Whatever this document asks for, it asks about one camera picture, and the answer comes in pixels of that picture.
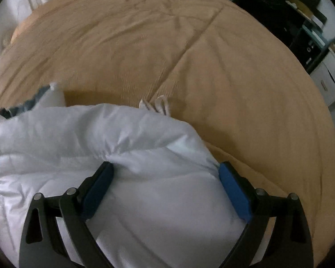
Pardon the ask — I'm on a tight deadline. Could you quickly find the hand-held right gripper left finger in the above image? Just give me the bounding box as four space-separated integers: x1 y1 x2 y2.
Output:
18 161 114 268

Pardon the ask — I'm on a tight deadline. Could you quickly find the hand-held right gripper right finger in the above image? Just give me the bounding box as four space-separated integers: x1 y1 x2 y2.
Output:
218 161 314 268

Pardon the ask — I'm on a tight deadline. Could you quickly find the white puffer jacket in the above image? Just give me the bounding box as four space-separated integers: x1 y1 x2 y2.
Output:
0 82 257 268

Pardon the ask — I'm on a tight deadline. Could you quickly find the white drawer cabinet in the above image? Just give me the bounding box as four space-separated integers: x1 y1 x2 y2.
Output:
310 52 335 107

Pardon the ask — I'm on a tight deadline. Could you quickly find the dark shelf unit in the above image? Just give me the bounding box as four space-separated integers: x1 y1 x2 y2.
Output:
285 6 335 73

